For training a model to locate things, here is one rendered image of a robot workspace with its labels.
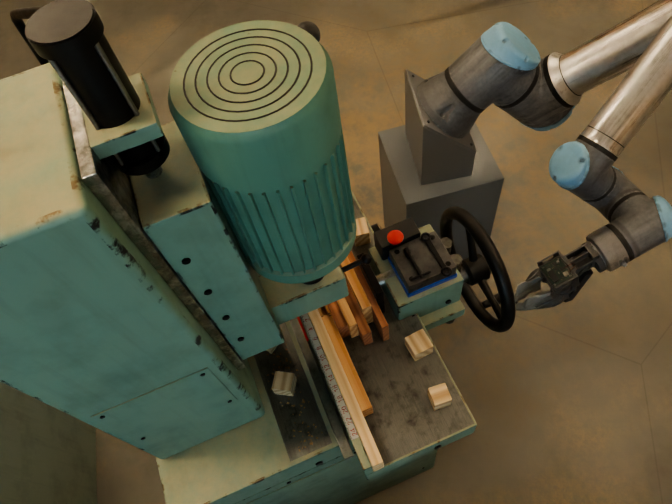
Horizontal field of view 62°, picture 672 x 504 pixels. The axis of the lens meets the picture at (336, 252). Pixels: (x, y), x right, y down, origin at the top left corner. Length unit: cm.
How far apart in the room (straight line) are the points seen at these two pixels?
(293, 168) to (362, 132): 199
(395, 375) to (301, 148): 57
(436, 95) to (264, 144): 102
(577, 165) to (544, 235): 107
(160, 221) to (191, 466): 65
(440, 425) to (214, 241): 54
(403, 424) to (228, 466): 35
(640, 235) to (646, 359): 93
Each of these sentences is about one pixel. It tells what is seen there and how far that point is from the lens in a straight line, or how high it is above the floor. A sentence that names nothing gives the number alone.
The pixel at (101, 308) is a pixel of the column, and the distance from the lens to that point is 66.
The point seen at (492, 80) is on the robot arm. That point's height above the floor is 88.
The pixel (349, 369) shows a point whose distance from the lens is 101.
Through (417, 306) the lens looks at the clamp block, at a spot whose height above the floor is 93.
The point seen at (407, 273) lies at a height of 100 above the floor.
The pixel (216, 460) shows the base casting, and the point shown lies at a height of 80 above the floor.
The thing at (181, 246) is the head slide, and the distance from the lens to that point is 67.
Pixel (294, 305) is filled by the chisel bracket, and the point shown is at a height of 105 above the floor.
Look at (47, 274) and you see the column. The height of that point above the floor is 145.
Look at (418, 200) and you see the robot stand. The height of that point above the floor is 55.
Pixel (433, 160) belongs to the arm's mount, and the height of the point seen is 65.
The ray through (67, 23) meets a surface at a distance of 54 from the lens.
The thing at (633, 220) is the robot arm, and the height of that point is 88.
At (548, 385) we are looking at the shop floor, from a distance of 203.
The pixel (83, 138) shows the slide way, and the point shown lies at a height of 152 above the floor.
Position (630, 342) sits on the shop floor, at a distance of 217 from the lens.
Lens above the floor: 189
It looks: 59 degrees down
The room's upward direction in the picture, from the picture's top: 13 degrees counter-clockwise
